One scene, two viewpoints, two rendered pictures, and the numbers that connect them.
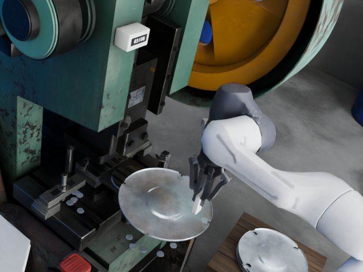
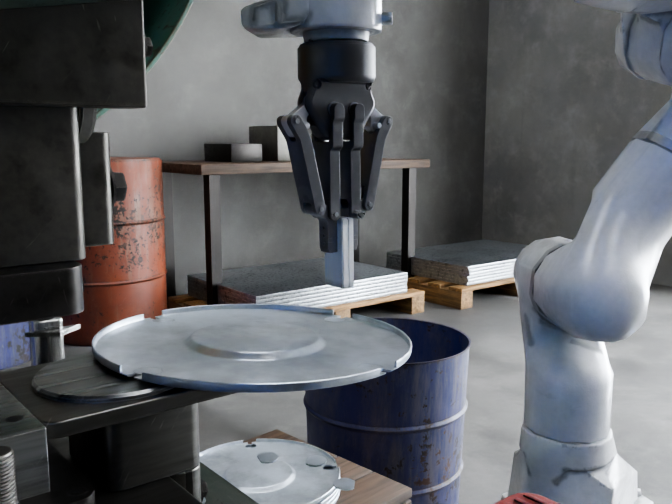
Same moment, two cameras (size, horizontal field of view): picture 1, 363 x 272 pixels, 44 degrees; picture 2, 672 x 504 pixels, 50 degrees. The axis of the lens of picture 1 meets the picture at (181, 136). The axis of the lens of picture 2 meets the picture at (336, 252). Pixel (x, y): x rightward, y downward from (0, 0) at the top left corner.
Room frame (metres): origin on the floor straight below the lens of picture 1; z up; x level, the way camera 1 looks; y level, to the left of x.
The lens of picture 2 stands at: (0.66, 0.55, 0.97)
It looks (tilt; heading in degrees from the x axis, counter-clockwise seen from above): 9 degrees down; 294
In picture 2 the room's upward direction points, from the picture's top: straight up
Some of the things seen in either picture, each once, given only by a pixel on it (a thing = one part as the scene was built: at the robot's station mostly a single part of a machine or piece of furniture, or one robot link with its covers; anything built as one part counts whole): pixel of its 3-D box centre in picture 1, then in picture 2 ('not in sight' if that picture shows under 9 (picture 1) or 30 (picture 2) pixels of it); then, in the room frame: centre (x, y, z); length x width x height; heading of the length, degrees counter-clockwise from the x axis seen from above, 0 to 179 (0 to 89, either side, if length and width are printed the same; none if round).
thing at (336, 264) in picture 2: (197, 202); (336, 252); (0.95, -0.09, 0.86); 0.03 x 0.01 x 0.07; 153
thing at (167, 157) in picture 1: (163, 162); (47, 357); (1.21, 0.04, 0.75); 0.03 x 0.03 x 0.10; 63
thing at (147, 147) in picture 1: (134, 144); not in sight; (1.26, 0.15, 0.76); 0.17 x 0.06 x 0.10; 153
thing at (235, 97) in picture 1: (243, 118); not in sight; (0.92, -0.13, 1.18); 0.18 x 0.10 x 0.13; 45
